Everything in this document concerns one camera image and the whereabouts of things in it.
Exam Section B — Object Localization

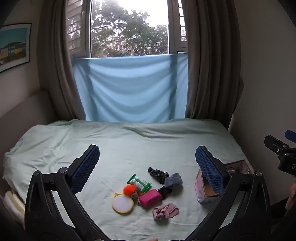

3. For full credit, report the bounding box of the light blue hanging cloth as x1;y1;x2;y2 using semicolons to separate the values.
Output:
72;53;189;123

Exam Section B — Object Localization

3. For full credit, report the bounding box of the bed with pale green sheet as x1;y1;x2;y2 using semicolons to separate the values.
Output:
2;118;255;241

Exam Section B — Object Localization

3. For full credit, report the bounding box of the green snack packet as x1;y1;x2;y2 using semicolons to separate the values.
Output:
126;174;153;193

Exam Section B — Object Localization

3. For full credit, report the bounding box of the framed wall poster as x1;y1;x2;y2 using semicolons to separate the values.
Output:
0;23;32;74

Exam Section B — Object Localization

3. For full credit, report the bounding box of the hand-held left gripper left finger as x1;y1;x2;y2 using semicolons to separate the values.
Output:
24;144;107;241

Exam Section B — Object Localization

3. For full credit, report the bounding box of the orange pompom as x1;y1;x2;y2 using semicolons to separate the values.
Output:
123;185;137;196

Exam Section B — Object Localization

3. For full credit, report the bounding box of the black scrunchie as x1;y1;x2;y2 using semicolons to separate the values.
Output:
158;186;174;200

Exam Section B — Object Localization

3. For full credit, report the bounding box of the beige curtain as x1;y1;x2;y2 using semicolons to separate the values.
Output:
184;0;245;120
36;0;93;121

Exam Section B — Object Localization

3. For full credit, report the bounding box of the pink pouch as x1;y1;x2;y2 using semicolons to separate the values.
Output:
138;189;162;210

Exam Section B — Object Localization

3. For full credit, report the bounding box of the grey-blue fluffy sock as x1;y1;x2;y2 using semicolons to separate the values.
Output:
164;173;183;189

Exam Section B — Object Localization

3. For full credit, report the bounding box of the yellow round mirror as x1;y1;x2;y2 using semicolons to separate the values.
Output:
112;193;135;214

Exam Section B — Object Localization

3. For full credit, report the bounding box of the folded white yellow bedding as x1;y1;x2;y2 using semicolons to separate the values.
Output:
2;189;26;223

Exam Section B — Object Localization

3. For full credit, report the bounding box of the beige padded bed frame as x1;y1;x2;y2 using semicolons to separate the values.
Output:
0;90;55;149

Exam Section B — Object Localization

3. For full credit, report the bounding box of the window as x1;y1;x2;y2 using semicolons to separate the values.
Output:
66;0;188;58

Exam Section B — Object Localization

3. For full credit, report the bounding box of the person's right hand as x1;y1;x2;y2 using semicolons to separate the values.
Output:
285;182;296;210

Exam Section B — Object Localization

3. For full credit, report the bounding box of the black patterned sock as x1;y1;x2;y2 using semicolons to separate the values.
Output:
147;166;169;185

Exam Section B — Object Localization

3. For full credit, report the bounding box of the pink cloth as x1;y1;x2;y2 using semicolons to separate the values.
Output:
152;203;180;219

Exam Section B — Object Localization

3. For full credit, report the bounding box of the pastel patterned cardboard box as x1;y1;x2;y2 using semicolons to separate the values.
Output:
195;159;255;204

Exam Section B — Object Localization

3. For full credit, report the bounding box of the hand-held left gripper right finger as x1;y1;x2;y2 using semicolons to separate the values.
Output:
185;145;272;241

